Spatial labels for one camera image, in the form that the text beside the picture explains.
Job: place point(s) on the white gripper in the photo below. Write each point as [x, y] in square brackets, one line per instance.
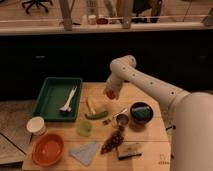
[114, 84]

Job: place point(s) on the red apple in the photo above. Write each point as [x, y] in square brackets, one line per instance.
[111, 95]

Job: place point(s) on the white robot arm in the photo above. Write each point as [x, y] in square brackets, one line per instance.
[192, 134]

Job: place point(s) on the metal measuring cup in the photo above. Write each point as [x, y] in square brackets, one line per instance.
[119, 119]

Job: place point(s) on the green plastic cup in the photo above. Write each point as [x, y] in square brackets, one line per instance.
[84, 128]

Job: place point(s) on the white paper cup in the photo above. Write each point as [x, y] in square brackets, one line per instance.
[36, 125]

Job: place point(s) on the yellow banana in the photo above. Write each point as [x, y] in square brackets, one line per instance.
[91, 106]

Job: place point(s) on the dark brown bowl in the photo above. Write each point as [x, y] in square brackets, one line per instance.
[141, 105]

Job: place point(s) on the teal sponge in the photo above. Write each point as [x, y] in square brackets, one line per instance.
[141, 113]

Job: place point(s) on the wooden tabletop board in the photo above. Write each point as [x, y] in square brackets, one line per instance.
[155, 146]

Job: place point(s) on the white spatula utensil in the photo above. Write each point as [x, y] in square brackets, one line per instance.
[66, 107]

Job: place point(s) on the green plastic tray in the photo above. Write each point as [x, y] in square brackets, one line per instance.
[53, 95]

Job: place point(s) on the grey folded cloth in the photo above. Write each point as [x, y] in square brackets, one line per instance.
[85, 153]

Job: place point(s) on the orange bowl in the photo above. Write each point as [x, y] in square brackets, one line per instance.
[47, 150]

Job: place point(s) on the black office chair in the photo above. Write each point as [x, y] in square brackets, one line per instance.
[28, 4]

